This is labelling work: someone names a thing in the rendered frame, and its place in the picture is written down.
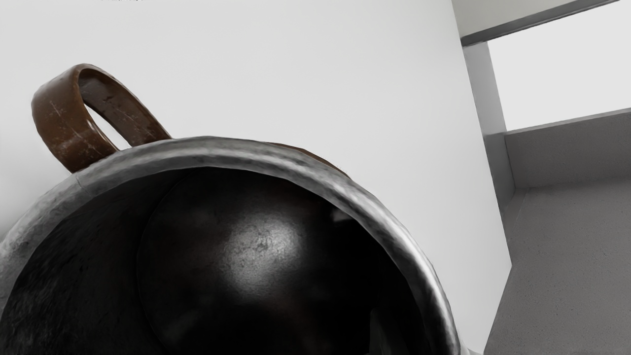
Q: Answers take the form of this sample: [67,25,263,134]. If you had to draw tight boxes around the brown mug with grey rim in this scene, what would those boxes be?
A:
[0,63,462,355]

